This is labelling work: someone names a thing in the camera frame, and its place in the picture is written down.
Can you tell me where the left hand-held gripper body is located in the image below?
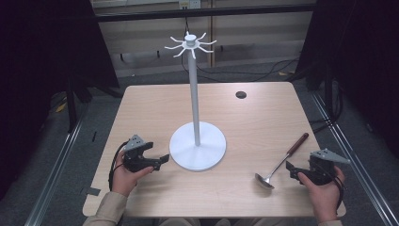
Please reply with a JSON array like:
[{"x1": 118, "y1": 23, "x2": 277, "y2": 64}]
[{"x1": 121, "y1": 134, "x2": 158, "y2": 173}]

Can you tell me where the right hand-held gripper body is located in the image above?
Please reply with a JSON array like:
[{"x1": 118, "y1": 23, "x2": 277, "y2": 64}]
[{"x1": 308, "y1": 148, "x2": 352, "y2": 186}]

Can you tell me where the metal ladle with brown handle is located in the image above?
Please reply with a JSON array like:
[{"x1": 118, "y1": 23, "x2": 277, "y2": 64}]
[{"x1": 254, "y1": 132, "x2": 310, "y2": 190}]

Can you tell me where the person's left hand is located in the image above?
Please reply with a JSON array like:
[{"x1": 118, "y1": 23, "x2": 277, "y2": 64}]
[{"x1": 110, "y1": 150, "x2": 155, "y2": 199}]

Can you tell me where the person's right hand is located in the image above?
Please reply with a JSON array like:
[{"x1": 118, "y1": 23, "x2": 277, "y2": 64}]
[{"x1": 296, "y1": 166, "x2": 346, "y2": 224}]

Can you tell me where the black tape strip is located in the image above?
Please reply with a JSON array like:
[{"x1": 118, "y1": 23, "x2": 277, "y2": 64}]
[{"x1": 85, "y1": 186, "x2": 102, "y2": 197}]

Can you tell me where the white hook rack stand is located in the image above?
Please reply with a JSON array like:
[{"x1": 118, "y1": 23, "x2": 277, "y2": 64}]
[{"x1": 164, "y1": 31, "x2": 228, "y2": 172}]

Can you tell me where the black metal stand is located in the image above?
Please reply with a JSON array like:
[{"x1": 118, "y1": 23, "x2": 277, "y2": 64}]
[
  {"x1": 64, "y1": 73, "x2": 94, "y2": 134},
  {"x1": 309, "y1": 67, "x2": 344, "y2": 135}
]

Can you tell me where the black curtain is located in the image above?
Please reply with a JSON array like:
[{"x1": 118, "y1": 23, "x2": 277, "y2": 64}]
[
  {"x1": 0, "y1": 0, "x2": 120, "y2": 202},
  {"x1": 295, "y1": 0, "x2": 399, "y2": 159}
]

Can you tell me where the black horizontal bar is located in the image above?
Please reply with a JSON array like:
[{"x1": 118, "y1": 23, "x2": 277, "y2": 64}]
[{"x1": 94, "y1": 4, "x2": 316, "y2": 24}]

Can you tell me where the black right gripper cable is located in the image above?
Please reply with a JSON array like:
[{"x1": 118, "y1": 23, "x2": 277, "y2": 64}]
[{"x1": 314, "y1": 161, "x2": 347, "y2": 212}]

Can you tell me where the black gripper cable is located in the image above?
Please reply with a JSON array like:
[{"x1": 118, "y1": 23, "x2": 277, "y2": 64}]
[
  {"x1": 107, "y1": 141, "x2": 130, "y2": 192},
  {"x1": 314, "y1": 161, "x2": 347, "y2": 212}
]

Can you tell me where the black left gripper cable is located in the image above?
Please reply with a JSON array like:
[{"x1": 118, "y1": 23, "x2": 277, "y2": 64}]
[{"x1": 107, "y1": 141, "x2": 130, "y2": 192}]

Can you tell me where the metal floor rail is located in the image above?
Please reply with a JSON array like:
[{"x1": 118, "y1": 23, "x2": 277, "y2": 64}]
[
  {"x1": 310, "y1": 89, "x2": 399, "y2": 226},
  {"x1": 24, "y1": 105, "x2": 89, "y2": 226}
]

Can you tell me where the black floor cable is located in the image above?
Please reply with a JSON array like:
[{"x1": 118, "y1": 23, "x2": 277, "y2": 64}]
[{"x1": 180, "y1": 8, "x2": 300, "y2": 84}]

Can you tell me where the white wall socket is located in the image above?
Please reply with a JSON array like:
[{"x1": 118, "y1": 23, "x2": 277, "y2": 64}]
[{"x1": 178, "y1": 0, "x2": 201, "y2": 10}]

